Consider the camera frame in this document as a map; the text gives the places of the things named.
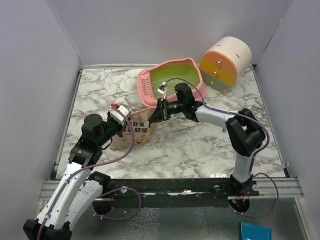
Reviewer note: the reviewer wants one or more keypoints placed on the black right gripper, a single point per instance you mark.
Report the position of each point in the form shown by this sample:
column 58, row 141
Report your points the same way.
column 157, row 115

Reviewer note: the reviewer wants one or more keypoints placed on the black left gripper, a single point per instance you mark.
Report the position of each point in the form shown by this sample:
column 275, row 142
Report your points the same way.
column 121, row 128

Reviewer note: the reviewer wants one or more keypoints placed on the pink cat litter bag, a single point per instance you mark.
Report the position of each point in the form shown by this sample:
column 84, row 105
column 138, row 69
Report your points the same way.
column 142, row 130

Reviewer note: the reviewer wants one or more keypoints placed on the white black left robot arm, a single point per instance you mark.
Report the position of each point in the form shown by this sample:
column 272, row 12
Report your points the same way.
column 79, row 186

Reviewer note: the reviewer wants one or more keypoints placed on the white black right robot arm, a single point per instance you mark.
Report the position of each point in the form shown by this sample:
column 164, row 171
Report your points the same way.
column 245, row 133

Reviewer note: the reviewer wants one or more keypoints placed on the pink green litter box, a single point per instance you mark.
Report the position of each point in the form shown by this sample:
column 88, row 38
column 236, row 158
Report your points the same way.
column 175, row 71

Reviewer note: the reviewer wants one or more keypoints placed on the orange drawer storage cabinet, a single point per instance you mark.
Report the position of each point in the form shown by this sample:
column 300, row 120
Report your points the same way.
column 224, row 62

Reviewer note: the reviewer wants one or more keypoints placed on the black base crossbar plate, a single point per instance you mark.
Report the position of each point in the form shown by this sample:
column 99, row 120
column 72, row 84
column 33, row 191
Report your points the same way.
column 174, row 193

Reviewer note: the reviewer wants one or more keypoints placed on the blue card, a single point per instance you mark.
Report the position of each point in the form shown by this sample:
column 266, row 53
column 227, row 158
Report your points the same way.
column 255, row 232

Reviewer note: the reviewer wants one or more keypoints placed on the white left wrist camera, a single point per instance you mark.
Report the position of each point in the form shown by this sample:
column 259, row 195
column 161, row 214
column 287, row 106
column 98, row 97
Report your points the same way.
column 119, row 113

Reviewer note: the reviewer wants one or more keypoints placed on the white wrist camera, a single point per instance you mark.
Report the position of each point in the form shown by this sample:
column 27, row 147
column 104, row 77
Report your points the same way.
column 119, row 113
column 163, row 90

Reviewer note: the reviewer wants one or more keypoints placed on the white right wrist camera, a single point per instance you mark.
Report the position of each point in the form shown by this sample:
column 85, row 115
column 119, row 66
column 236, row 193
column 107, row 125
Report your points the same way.
column 163, row 90

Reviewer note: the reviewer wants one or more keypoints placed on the aluminium frame rail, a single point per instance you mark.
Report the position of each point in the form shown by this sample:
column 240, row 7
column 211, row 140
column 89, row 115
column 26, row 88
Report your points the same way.
column 264, row 189

